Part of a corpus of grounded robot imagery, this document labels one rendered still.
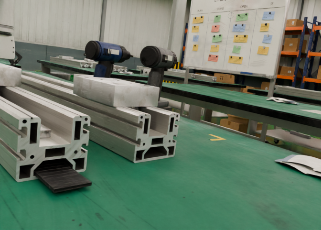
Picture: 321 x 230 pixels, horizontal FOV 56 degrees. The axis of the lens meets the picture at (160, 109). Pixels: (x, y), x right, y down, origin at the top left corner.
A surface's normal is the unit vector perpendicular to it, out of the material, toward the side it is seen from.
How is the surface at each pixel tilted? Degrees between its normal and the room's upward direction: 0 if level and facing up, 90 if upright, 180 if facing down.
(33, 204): 0
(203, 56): 90
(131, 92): 90
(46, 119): 90
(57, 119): 90
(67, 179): 0
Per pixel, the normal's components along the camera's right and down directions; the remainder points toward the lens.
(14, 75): 0.67, 0.18
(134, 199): 0.12, -0.98
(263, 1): -0.79, -0.01
